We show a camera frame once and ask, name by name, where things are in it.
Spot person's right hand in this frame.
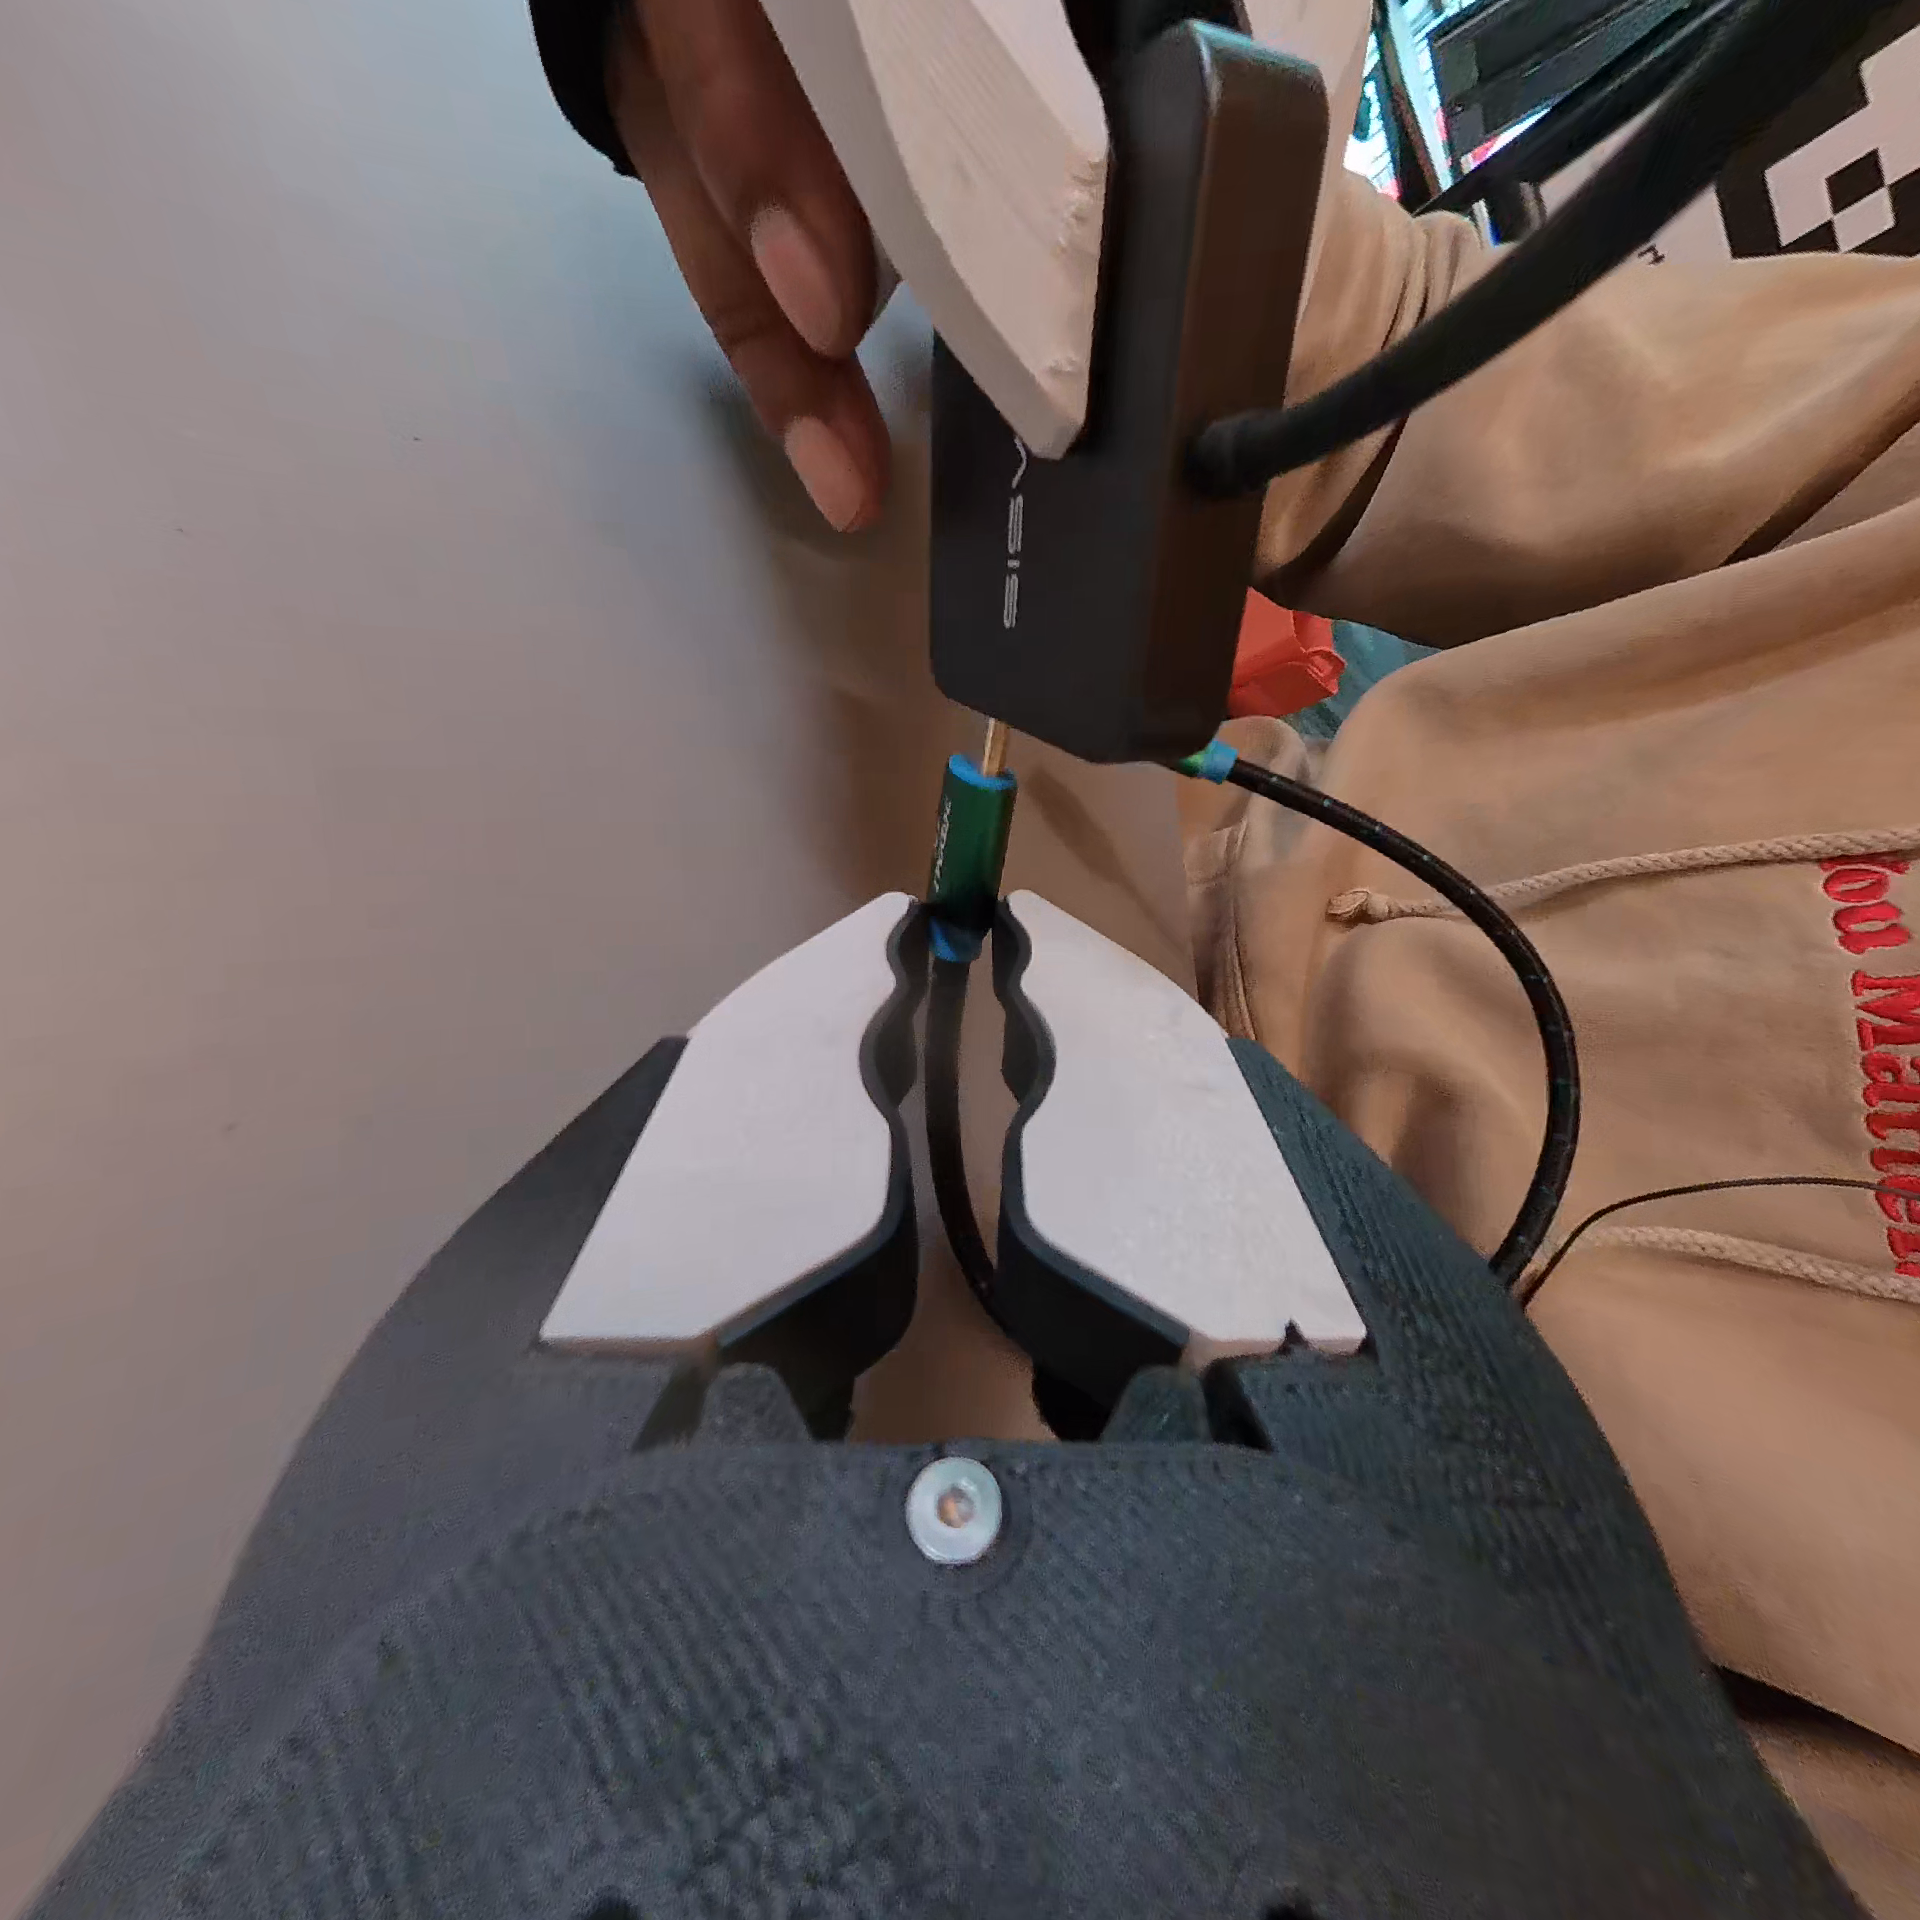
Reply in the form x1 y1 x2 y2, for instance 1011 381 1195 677
607 0 904 538

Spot thick black hub cable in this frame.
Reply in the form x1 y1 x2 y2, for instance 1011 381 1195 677
1188 0 1920 506

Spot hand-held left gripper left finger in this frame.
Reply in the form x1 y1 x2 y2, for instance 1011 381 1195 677
536 892 923 1442

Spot orange plastic object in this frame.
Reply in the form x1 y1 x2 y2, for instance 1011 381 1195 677
1227 604 1347 724

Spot white board with black squares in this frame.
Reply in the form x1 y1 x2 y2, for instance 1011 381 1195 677
1544 0 1920 266

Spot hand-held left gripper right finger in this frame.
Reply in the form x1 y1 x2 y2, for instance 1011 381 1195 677
990 886 1371 1442

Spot black adapter hub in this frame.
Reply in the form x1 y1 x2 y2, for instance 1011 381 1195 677
927 22 1334 764

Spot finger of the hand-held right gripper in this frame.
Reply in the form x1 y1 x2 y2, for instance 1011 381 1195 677
757 0 1127 461

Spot black hdmi cable green plugs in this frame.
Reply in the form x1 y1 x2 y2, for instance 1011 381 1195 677
915 721 1583 1359

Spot person's right forearm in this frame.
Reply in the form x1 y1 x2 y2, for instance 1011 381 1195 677
1246 142 1920 601

